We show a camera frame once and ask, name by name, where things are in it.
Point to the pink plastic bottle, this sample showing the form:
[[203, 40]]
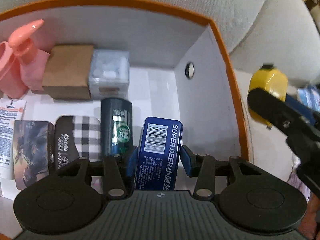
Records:
[[32, 69]]

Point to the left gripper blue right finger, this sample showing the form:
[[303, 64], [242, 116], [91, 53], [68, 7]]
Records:
[[189, 161]]

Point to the yellow tape measure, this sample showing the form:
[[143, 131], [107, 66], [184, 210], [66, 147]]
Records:
[[271, 80]]

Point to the purple fluffy blanket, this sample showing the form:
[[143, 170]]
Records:
[[295, 182]]

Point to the plaid black white case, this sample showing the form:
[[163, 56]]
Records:
[[74, 137]]

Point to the photo card box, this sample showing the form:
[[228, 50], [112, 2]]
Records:
[[32, 149]]

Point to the brown cardboard cube box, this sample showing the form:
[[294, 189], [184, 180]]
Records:
[[66, 73]]

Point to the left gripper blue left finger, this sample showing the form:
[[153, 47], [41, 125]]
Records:
[[131, 159]]

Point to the white cream tube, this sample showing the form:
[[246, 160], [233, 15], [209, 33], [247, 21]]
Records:
[[11, 110]]

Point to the person's right hand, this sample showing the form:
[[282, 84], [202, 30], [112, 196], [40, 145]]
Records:
[[308, 225]]

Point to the clear plastic box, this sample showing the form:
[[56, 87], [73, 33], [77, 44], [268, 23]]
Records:
[[109, 75]]

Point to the orange cardboard box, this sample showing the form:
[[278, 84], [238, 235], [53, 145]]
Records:
[[181, 69]]

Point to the pink nozzle bottle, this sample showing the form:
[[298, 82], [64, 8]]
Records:
[[18, 45]]

